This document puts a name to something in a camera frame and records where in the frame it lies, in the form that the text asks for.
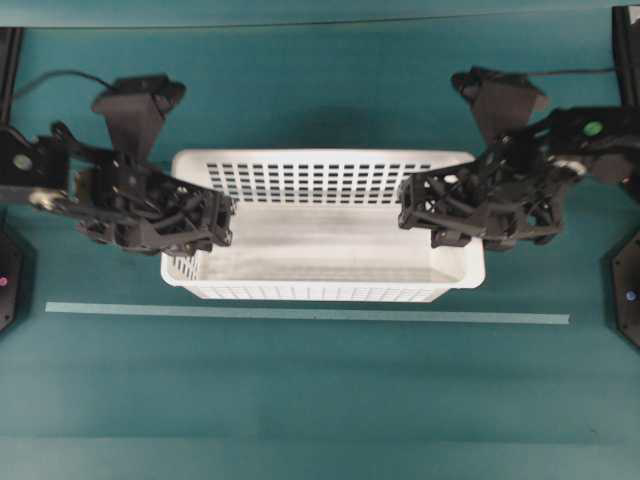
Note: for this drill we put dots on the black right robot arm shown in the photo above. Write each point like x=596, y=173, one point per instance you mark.
x=599, y=142

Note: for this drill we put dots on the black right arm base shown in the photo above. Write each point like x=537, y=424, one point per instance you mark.
x=620, y=273

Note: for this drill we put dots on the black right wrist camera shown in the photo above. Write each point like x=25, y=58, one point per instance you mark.
x=499, y=101

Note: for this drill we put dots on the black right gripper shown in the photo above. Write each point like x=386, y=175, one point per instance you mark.
x=510, y=193

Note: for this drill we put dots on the white perforated plastic basket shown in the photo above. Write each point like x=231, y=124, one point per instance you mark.
x=320, y=225

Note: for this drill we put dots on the light green tape strip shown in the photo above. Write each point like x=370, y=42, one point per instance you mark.
x=307, y=314

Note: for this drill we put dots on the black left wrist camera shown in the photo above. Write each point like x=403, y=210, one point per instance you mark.
x=135, y=110

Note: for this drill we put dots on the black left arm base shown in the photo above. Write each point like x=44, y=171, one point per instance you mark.
x=18, y=267

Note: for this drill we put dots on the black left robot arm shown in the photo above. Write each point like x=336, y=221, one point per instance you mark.
x=42, y=173

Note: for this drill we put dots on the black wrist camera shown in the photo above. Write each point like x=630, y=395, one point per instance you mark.
x=499, y=101
x=135, y=110

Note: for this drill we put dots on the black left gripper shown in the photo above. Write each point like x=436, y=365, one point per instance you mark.
x=138, y=208

